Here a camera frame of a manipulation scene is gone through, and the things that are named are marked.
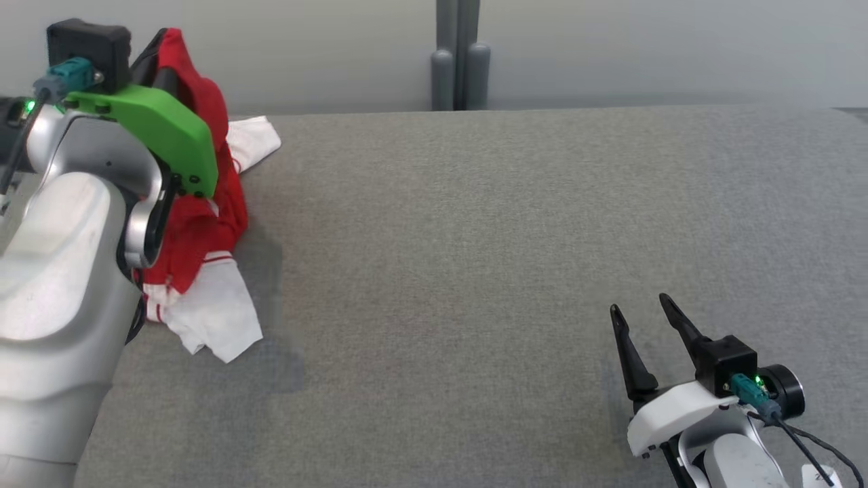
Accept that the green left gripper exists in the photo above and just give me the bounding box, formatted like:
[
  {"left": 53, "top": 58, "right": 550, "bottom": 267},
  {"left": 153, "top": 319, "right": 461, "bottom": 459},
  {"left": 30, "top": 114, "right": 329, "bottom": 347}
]
[{"left": 64, "top": 28, "right": 219, "bottom": 199}]

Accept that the right black cable teal plug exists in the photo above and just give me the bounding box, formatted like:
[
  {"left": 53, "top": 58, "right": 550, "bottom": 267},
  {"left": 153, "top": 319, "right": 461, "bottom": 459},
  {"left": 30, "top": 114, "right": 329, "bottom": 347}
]
[{"left": 731, "top": 374, "right": 866, "bottom": 488}]

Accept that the red white basketball jersey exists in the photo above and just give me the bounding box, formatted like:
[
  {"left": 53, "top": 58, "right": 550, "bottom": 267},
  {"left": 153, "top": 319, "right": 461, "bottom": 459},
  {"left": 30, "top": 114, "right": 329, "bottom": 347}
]
[{"left": 132, "top": 117, "right": 283, "bottom": 364}]

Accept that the left black cable teal plug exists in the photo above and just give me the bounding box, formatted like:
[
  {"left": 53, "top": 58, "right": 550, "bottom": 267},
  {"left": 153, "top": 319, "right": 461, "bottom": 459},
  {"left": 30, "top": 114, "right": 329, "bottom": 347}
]
[{"left": 0, "top": 58, "right": 96, "bottom": 197}]

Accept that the grey cylindrical post cap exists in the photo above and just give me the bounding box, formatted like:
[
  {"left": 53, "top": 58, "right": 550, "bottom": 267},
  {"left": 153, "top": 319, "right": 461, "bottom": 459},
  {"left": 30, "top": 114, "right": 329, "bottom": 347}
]
[
  {"left": 465, "top": 42, "right": 492, "bottom": 110},
  {"left": 431, "top": 47, "right": 455, "bottom": 111}
]

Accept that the grey fabric sofa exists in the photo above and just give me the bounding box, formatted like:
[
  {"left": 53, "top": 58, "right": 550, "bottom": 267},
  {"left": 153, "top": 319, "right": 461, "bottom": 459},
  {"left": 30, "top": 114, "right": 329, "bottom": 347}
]
[{"left": 71, "top": 105, "right": 868, "bottom": 488}]

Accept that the grey vertical frame post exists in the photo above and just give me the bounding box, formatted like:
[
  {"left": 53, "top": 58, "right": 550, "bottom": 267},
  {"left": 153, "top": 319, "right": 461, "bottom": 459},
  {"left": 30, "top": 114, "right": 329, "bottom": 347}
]
[{"left": 435, "top": 0, "right": 482, "bottom": 111}]

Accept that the black cable teal plug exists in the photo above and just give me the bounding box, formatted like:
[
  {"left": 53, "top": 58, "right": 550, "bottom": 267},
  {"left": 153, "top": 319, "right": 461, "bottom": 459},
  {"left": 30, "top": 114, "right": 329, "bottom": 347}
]
[
  {"left": 0, "top": 58, "right": 96, "bottom": 197},
  {"left": 731, "top": 374, "right": 866, "bottom": 488}
]

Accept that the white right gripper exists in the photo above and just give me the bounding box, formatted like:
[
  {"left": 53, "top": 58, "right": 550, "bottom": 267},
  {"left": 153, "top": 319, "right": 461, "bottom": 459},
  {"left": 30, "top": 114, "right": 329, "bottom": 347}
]
[{"left": 610, "top": 293, "right": 740, "bottom": 459}]

